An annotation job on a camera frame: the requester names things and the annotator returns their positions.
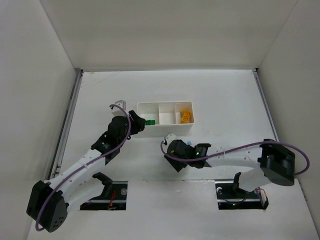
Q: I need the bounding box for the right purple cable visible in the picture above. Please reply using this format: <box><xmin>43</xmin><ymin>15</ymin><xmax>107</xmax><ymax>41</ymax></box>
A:
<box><xmin>160</xmin><ymin>140</ymin><xmax>311</xmax><ymax>176</ymax></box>

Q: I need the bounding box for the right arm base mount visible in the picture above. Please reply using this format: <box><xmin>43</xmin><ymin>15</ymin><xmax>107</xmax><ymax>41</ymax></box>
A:
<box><xmin>215</xmin><ymin>172</ymin><xmax>269</xmax><ymax>210</ymax></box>

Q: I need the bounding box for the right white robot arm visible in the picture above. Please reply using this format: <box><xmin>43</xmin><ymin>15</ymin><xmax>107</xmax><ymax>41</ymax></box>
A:
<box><xmin>160</xmin><ymin>135</ymin><xmax>295</xmax><ymax>192</ymax></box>

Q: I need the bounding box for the purple cable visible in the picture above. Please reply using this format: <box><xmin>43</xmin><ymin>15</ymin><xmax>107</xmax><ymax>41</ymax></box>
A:
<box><xmin>34</xmin><ymin>104</ymin><xmax>133</xmax><ymax>231</ymax></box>
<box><xmin>160</xmin><ymin>140</ymin><xmax>311</xmax><ymax>176</ymax></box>

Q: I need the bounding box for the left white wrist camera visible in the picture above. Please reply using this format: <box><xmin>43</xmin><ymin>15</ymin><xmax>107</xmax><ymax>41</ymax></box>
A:
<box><xmin>110</xmin><ymin>100</ymin><xmax>126</xmax><ymax>117</ymax></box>

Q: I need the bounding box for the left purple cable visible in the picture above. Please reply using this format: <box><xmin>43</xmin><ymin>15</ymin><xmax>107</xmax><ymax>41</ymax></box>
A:
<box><xmin>34</xmin><ymin>104</ymin><xmax>133</xmax><ymax>231</ymax></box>

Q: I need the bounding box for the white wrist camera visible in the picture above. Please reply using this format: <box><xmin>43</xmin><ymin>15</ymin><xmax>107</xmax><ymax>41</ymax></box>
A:
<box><xmin>162</xmin><ymin>133</ymin><xmax>178</xmax><ymax>146</ymax></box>
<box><xmin>110</xmin><ymin>100</ymin><xmax>126</xmax><ymax>117</ymax></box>

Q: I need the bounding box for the white three-compartment tray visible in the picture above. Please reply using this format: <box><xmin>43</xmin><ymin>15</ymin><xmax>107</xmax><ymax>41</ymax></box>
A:
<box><xmin>136</xmin><ymin>101</ymin><xmax>195</xmax><ymax>138</ymax></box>

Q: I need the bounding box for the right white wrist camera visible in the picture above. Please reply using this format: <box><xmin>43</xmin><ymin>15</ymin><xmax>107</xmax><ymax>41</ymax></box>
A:
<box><xmin>162</xmin><ymin>133</ymin><xmax>178</xmax><ymax>146</ymax></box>

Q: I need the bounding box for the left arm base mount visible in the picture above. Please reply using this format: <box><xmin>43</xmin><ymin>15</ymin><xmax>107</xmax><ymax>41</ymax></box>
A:
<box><xmin>80</xmin><ymin>172</ymin><xmax>128</xmax><ymax>211</ymax></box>

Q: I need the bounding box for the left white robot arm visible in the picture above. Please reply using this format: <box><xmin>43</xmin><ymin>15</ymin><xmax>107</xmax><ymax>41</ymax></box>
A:
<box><xmin>26</xmin><ymin>109</ymin><xmax>146</xmax><ymax>233</ymax></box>

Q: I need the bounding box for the yellow lego piece with flower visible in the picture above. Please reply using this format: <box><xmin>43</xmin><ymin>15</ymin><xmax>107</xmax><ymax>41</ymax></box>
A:
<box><xmin>180</xmin><ymin>110</ymin><xmax>192</xmax><ymax>124</ymax></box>

